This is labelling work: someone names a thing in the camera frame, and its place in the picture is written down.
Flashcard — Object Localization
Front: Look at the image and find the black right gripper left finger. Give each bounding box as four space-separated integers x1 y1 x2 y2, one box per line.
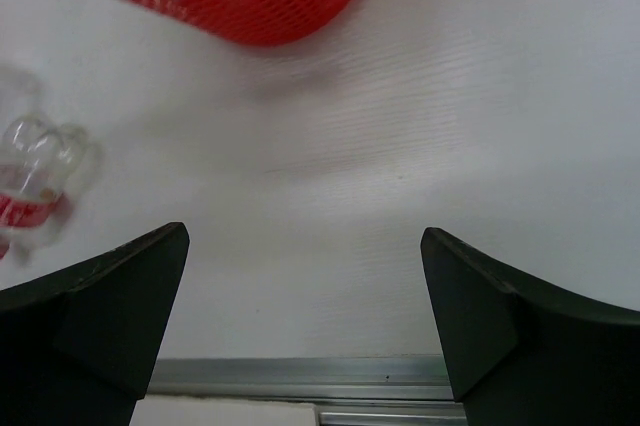
1 222 190 425

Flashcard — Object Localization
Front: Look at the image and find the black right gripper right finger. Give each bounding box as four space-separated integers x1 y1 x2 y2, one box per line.
421 228 639 425

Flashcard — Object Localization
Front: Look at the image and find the clear bottle red label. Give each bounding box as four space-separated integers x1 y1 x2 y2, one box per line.
1 113 104 267

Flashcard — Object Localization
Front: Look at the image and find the large clear plastic bottle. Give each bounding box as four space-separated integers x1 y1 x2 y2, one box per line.
0 64 42 111

